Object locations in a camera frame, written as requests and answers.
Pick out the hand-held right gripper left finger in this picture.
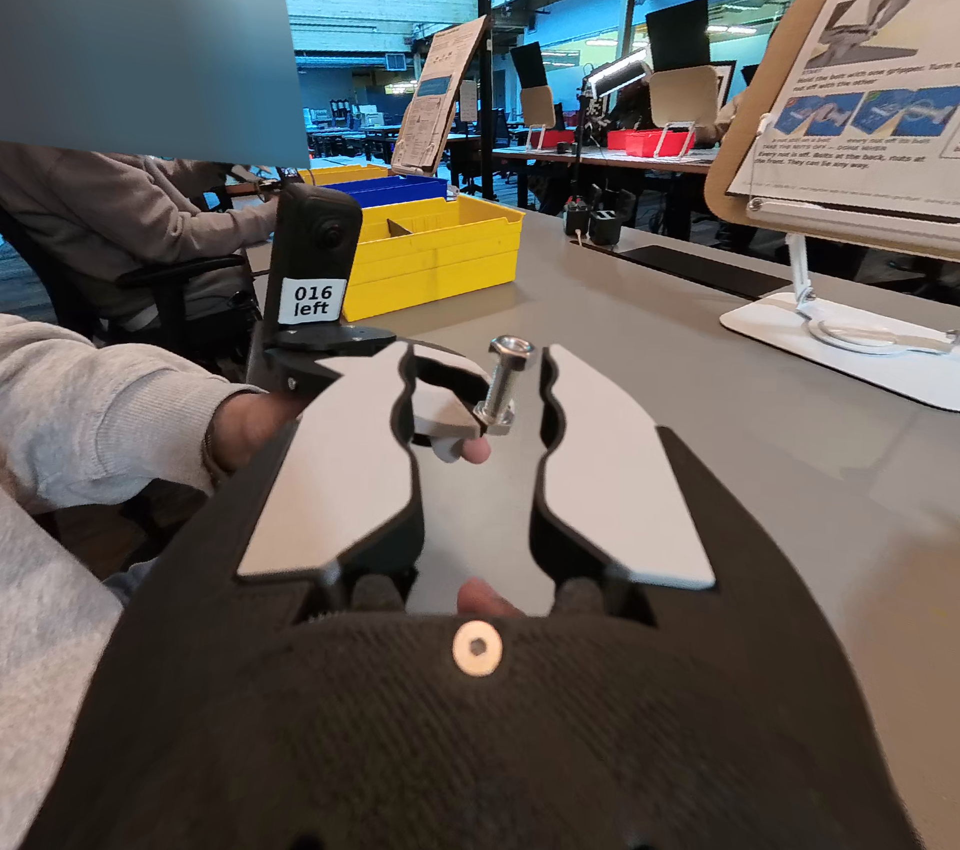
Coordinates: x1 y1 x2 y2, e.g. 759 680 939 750
234 340 427 592

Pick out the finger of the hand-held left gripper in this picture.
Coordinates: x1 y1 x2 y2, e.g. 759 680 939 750
409 389 485 463
411 342 494 410

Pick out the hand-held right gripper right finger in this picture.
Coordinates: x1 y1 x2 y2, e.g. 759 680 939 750
531 342 719 592

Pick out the silver hex bolt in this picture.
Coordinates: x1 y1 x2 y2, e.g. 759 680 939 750
480 335 536 420

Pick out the yellow divided plastic bin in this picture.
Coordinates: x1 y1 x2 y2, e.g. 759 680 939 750
341 194 526 324

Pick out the person's left forearm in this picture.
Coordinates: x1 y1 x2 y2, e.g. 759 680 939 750
0 314 260 514

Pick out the grey desk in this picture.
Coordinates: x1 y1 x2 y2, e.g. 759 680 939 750
243 205 960 850

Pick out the long wooden office desk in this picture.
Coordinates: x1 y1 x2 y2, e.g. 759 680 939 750
491 145 721 206

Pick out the person's left hand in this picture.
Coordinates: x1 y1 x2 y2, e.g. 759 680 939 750
202 389 493 485

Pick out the person's right hand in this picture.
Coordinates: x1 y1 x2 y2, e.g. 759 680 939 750
457 579 522 619

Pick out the blue plastic bin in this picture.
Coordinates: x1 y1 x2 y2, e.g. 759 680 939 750
322 174 451 210

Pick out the black office chair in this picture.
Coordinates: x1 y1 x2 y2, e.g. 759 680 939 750
0 205 260 379

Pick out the cardboard instruction board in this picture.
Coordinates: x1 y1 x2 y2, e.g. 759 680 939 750
390 14 492 178

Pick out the white board stand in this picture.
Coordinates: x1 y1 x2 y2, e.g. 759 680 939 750
718 198 960 414

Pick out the black steel pillar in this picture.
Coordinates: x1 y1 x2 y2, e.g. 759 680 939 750
474 0 498 200

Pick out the black panel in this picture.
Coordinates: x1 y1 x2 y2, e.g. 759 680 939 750
645 0 711 73
510 42 549 90

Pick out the light bar lamp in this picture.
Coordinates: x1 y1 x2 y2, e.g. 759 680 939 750
583 57 652 100

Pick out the wooden instruction board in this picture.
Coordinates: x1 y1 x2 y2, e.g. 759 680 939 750
703 0 960 266

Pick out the printed instruction sheet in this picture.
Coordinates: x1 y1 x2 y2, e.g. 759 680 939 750
726 0 960 221

